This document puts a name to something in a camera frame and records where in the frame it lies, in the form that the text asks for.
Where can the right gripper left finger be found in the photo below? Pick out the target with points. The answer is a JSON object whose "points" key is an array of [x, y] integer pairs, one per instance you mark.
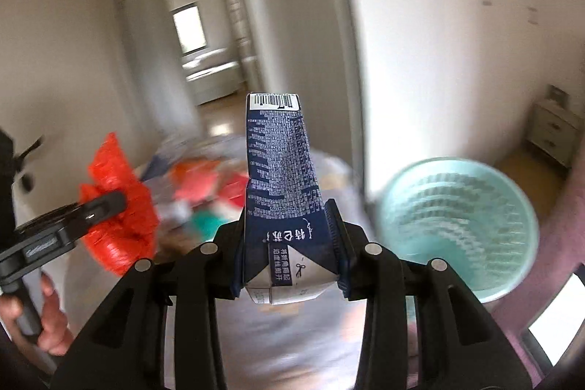
{"points": [[122, 345]]}

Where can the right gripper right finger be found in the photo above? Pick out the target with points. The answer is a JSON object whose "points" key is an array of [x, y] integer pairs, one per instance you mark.
{"points": [[420, 318]]}

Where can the blue white milk carton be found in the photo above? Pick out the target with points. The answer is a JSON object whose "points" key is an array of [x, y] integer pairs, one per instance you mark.
{"points": [[289, 255]]}

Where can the left hand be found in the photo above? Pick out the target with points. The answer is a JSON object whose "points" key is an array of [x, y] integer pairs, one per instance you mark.
{"points": [[56, 337]]}

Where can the mint green laundry basket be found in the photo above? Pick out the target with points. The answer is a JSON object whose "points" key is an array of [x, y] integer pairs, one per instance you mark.
{"points": [[467, 213]]}

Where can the white nightstand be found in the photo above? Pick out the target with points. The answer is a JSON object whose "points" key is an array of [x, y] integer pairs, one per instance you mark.
{"points": [[553, 128]]}

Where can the white sofa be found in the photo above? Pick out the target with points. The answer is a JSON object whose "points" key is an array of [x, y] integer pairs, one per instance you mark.
{"points": [[213, 75]]}

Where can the white wardrobe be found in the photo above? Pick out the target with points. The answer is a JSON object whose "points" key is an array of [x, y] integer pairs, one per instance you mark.
{"points": [[458, 77]]}

